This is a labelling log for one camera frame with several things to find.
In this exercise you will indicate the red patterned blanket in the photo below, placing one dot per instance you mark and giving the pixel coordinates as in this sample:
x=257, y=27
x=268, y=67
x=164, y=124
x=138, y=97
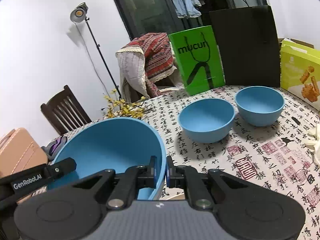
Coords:
x=157, y=55

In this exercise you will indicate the pink ribbed vanity suitcase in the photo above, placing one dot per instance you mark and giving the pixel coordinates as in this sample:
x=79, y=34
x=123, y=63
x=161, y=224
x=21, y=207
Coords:
x=20, y=150

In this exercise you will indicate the dark wooden chair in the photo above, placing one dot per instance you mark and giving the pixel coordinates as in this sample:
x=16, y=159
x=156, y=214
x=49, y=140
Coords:
x=57, y=100

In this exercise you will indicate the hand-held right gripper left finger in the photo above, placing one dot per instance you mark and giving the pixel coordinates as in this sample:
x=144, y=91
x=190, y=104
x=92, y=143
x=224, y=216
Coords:
x=153, y=172

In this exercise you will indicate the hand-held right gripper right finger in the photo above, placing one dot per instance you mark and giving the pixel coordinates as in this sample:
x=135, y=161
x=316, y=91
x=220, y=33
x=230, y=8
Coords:
x=170, y=173

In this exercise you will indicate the studio lamp on black stand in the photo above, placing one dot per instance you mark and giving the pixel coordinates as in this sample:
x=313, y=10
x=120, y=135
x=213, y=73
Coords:
x=77, y=12

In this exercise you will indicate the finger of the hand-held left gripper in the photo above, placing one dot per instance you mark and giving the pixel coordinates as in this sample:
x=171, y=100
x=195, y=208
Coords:
x=62, y=167

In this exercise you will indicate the crumpled white tissue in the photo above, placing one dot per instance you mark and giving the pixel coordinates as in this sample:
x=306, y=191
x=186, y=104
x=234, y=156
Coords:
x=315, y=133

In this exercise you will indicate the grey purple folded cloth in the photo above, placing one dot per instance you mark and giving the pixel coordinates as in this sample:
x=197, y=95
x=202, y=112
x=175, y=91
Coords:
x=53, y=147

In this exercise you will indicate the blue bowl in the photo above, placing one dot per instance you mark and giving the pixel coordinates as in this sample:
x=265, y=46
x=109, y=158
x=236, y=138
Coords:
x=260, y=105
x=107, y=145
x=207, y=120

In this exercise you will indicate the black paper bag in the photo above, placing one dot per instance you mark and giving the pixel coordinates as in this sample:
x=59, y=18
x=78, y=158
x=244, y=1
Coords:
x=250, y=45

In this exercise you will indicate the green paper bag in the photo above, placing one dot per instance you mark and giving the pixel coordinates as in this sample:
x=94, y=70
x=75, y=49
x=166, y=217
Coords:
x=182, y=72

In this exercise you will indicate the dark framed sliding glass door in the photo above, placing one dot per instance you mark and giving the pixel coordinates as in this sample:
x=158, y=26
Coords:
x=140, y=5

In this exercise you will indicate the yellow blossom branch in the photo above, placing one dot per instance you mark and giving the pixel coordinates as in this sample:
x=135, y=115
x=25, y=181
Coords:
x=127, y=108

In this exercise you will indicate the beige cloth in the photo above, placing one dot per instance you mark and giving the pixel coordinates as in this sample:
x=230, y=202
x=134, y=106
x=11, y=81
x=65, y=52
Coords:
x=127, y=90

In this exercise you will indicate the yellow-green snack box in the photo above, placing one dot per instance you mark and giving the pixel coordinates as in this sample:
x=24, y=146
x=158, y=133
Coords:
x=292, y=72

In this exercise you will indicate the calligraphy printed tablecloth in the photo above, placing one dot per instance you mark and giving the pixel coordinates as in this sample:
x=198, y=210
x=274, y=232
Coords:
x=262, y=155

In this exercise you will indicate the white quilted cloth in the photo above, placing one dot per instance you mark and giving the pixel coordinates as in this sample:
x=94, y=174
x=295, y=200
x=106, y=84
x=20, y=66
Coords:
x=130, y=72

